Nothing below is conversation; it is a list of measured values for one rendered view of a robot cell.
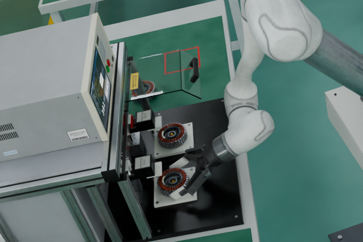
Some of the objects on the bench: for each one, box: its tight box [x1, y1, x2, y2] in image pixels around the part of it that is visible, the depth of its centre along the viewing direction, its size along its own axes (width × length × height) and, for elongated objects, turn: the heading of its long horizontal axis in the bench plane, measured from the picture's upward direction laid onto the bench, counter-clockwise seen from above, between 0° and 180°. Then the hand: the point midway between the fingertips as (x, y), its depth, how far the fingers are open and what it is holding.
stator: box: [157, 123, 187, 149], centre depth 254 cm, size 11×11×4 cm
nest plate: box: [154, 123, 194, 159], centre depth 255 cm, size 15×15×1 cm
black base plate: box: [104, 98, 244, 242], centre depth 247 cm, size 47×64×2 cm
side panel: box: [0, 190, 97, 242], centre depth 218 cm, size 28×3×32 cm, turn 108°
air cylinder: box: [131, 179, 143, 203], centre depth 237 cm, size 5×8×6 cm
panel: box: [71, 182, 109, 242], centre depth 240 cm, size 1×66×30 cm, turn 18°
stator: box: [157, 167, 190, 197], centre depth 235 cm, size 11×11×4 cm
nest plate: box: [154, 167, 197, 208], centre depth 236 cm, size 15×15×1 cm
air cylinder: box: [129, 132, 144, 157], centre depth 256 cm, size 5×8×6 cm
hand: (174, 181), depth 235 cm, fingers open, 13 cm apart
